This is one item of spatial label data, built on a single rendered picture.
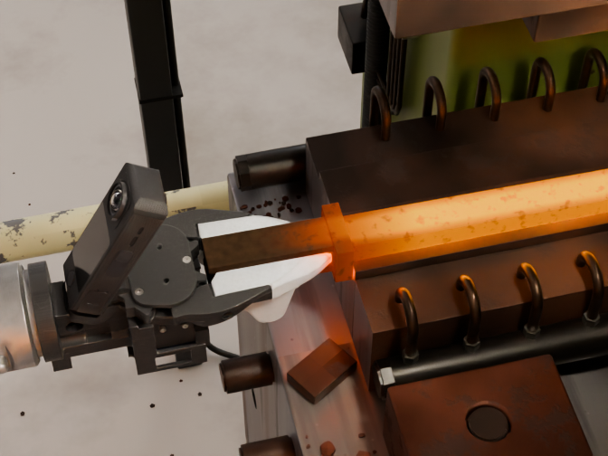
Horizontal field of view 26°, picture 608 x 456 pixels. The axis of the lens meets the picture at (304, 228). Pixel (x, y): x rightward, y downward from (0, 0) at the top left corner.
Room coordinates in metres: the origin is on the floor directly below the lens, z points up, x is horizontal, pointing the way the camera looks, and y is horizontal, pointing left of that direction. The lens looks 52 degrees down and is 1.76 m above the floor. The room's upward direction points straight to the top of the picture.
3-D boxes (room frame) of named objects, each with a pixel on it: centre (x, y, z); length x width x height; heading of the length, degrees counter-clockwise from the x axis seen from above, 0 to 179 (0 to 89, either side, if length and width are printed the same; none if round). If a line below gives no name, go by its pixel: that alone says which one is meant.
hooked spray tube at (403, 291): (0.52, -0.07, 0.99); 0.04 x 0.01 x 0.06; 13
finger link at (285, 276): (0.55, 0.02, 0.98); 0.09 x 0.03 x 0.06; 101
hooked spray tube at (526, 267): (0.54, -0.16, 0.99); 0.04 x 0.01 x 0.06; 13
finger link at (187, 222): (0.58, 0.08, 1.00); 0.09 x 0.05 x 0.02; 107
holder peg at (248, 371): (0.55, 0.05, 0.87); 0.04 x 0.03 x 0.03; 103
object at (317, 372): (0.52, -0.01, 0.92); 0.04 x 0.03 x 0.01; 134
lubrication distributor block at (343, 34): (1.01, -0.06, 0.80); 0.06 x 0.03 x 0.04; 13
